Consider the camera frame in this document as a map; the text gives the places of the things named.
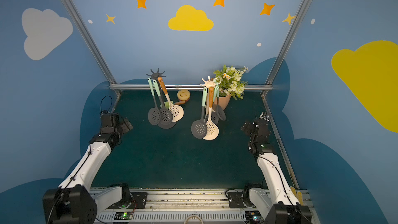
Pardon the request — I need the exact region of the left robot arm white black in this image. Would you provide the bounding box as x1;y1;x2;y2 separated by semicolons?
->
42;112;133;224

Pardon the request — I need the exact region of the cream skimmer wooden handle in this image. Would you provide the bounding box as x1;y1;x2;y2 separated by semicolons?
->
203;87;219;141
158;77;184;122

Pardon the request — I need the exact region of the yellow smiley sponge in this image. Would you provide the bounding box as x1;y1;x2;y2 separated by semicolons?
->
177;89;191;101

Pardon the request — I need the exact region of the cream utensil rack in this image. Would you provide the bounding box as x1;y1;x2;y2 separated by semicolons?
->
201;76;219;124

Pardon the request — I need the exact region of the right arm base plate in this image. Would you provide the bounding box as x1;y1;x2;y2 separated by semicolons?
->
226;191;247;208

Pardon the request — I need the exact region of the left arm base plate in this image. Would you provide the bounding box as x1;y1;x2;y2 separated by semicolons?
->
108;192;148;210

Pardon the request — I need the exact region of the pink pot with flowers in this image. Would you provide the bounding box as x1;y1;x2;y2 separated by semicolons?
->
214;65;248;110

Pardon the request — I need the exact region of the dark grey utensil rack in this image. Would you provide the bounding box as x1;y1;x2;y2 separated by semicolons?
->
146;68;176;129

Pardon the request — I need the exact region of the grey skimmer mint handle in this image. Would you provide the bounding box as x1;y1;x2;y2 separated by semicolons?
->
152;79;173;129
191;87;207;139
216;85;226;121

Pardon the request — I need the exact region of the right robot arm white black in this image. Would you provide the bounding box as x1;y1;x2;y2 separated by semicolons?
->
241;118;312;224

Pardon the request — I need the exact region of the small green trowel wooden handle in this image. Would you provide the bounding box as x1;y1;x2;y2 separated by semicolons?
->
164;101;186;109

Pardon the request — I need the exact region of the grey skimmer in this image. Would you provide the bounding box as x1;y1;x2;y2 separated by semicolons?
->
148;78;161;125

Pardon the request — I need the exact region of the yellow blue work glove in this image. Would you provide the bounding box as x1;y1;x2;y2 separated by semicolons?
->
290;186;304;205

